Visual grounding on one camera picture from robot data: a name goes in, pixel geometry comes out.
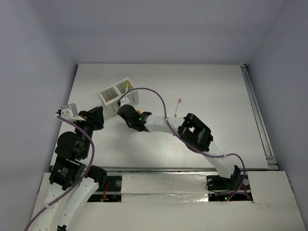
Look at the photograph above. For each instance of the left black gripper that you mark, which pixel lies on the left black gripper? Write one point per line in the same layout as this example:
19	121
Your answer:
91	117

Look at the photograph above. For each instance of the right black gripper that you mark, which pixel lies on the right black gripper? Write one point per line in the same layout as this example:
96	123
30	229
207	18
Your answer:
129	124

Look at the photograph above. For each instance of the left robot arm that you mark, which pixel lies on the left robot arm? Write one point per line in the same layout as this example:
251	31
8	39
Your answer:
73	170

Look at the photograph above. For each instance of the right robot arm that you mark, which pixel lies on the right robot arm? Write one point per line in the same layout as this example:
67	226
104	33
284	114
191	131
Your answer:
193	133

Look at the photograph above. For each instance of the white two-compartment slotted holder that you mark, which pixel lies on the white two-compartment slotted holder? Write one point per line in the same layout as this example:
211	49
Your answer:
114	92

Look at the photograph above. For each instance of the purple capped white marker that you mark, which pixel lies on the purple capped white marker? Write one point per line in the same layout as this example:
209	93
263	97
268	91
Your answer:
177	107

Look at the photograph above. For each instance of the white foam base cover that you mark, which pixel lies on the white foam base cover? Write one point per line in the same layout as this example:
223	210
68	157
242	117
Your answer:
170	202

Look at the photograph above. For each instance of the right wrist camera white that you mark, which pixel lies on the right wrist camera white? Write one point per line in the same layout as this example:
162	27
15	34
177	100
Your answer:
124	101

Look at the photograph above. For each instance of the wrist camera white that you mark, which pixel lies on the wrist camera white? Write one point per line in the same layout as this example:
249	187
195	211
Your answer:
124	101
69	112

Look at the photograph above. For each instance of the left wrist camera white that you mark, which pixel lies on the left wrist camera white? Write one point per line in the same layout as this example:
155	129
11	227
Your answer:
69	112

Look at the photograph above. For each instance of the aluminium rail front edge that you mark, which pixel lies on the aluminium rail front edge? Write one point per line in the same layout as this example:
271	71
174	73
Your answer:
154	169

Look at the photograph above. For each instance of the aluminium rail edge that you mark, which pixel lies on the aluminium rail edge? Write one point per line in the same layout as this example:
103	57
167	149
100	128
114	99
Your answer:
154	169
268	151

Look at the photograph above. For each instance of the aluminium rail right edge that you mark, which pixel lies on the aluminium rail right edge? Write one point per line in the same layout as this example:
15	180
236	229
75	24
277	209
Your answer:
268	151

